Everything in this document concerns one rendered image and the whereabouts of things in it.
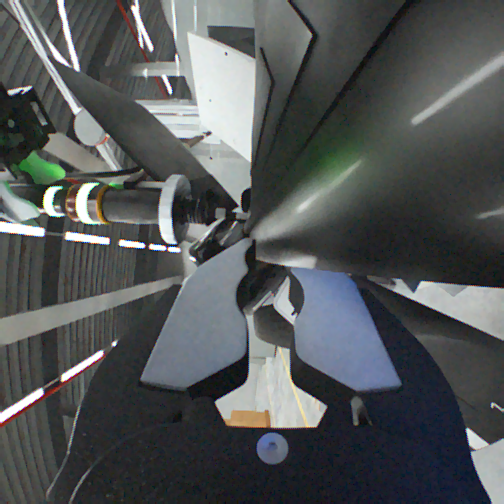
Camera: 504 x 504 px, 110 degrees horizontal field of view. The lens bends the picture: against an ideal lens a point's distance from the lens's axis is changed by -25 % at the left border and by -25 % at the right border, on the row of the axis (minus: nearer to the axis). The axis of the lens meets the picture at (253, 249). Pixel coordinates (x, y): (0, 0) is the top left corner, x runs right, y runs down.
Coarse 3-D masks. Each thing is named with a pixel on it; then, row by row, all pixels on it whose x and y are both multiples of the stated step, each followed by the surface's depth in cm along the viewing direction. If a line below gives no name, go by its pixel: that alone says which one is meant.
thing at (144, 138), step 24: (72, 72) 22; (96, 96) 25; (120, 96) 32; (96, 120) 22; (120, 120) 27; (144, 120) 33; (120, 144) 24; (144, 144) 28; (168, 144) 33; (144, 168) 26; (168, 168) 29; (192, 168) 34
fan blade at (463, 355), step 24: (384, 288) 22; (408, 312) 20; (432, 312) 19; (432, 336) 19; (456, 336) 17; (480, 336) 16; (456, 360) 17; (480, 360) 16; (456, 384) 17; (480, 384) 15; (480, 408) 15; (480, 432) 15
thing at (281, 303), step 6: (288, 282) 29; (282, 288) 29; (288, 288) 29; (282, 294) 30; (276, 300) 30; (282, 300) 30; (288, 300) 29; (276, 306) 30; (282, 306) 30; (288, 306) 29; (282, 312) 29; (288, 312) 29; (288, 318) 29; (294, 318) 29
